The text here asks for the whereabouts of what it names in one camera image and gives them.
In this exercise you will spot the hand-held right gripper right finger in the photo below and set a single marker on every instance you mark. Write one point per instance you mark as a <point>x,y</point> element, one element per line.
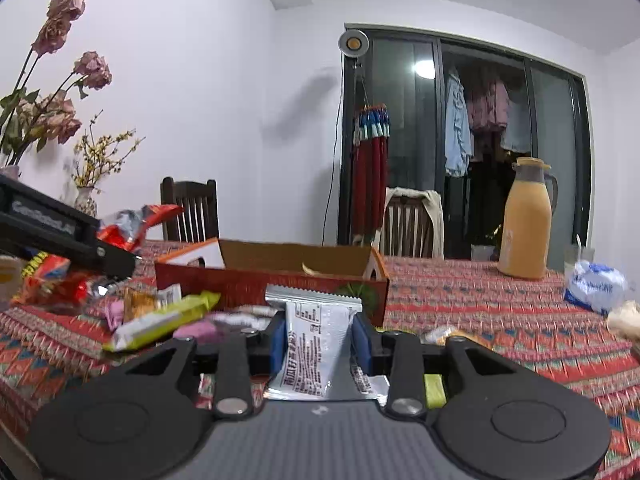
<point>361,345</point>

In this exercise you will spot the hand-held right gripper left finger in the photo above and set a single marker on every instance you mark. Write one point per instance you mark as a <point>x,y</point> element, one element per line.
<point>279,345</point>

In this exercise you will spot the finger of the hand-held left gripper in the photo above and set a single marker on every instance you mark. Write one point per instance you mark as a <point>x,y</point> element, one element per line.
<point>107,260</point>

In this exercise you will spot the silver white snack packet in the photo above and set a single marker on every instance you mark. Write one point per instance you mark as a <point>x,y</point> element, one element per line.
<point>315,340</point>

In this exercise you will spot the red yellow snack bag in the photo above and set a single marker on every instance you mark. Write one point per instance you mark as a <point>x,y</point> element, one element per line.
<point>45,272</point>

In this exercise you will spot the orange cardboard box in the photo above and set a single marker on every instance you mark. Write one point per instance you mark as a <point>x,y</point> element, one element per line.
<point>250,285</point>

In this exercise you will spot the pink snack packet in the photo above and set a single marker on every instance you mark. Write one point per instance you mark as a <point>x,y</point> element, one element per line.
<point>197,331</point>

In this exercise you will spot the white printed snack packet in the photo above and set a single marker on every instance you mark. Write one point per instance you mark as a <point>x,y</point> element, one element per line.
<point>372,387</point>

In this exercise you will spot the patterned ceramic vase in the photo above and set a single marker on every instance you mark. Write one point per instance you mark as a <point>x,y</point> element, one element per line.
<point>85,202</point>

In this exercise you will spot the small rose vase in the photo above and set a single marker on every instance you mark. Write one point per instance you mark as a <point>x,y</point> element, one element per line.
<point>10,172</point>

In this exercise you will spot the small pink candy packet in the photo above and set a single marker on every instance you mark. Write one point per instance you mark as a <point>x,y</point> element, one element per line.
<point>115,312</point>

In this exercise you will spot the brown snack packet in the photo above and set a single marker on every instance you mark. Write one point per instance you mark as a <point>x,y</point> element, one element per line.
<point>140,302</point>

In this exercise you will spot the small white snack packet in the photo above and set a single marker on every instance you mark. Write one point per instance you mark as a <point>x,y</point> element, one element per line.
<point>171,294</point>

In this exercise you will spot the yellow flower branches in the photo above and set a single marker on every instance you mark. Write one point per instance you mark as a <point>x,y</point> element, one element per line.
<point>92,160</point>

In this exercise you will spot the orange wrapped snack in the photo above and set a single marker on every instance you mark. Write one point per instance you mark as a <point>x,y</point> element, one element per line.
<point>440,334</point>

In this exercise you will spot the pale packet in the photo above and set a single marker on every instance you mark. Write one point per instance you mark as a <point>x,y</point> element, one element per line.
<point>310,269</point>

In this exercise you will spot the small yellow-green packet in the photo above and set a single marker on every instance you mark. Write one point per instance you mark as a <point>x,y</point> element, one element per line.
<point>434,390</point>

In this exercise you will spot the dark wooden chair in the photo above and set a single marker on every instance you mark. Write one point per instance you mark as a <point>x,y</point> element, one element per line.
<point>190,210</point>

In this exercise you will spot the pale cloth bundle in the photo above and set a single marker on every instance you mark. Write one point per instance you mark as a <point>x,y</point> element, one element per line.
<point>362,239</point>

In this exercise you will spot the brown slatted wooden chair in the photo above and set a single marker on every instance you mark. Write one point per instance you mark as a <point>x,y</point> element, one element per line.
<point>405,225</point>

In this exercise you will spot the chair with draped cloth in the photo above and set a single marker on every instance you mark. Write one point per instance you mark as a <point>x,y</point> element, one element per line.
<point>432,210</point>

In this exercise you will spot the white bucket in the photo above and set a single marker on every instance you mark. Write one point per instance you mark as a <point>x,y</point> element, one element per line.
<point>484,252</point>

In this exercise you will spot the orange thermos jug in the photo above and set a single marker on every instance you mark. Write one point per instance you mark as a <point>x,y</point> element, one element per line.
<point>525,225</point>

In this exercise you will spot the dried pink roses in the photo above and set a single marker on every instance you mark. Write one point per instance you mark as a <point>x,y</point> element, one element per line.
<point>65,2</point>

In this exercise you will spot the black framed sliding glass door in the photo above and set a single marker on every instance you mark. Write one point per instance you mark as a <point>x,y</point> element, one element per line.
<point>400,135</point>

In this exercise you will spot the clear drinking glass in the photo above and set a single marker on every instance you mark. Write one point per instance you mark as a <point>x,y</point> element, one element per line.
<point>572,255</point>

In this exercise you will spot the light blue hanging shirt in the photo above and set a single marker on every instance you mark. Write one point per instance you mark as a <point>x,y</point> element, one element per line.
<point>456,130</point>

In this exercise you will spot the white blue tissue pack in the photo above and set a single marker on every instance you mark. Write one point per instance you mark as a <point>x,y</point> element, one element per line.
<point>595,287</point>

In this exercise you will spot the pale bread bag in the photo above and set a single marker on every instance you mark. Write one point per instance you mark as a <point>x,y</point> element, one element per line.
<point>625,320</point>

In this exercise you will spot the white hanging garment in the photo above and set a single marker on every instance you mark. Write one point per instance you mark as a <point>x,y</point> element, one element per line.
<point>517,130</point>

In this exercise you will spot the pink hanging garment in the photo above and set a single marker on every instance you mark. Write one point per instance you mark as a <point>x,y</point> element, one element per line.
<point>487,107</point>

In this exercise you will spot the floor lamp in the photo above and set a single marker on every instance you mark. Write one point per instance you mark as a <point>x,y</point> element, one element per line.
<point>352,41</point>

